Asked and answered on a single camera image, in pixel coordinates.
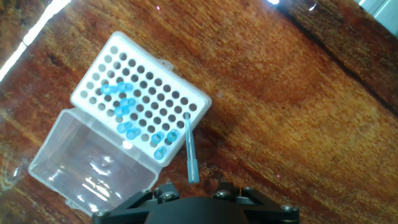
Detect white pipette tip box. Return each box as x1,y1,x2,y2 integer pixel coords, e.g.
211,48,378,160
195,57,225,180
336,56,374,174
27,30,213,217

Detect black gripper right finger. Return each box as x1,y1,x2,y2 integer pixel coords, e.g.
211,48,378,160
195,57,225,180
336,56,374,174
213,182,300,224

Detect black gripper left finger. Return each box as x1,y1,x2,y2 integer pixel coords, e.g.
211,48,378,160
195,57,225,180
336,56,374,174
92,182,180,224

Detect blue pipette tip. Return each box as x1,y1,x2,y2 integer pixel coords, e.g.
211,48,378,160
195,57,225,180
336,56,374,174
150,130,165,146
116,121,134,134
116,81,134,93
113,105,131,118
119,97,137,108
153,145,168,161
166,128,180,143
183,112,201,184
126,126,142,141
99,83,118,96

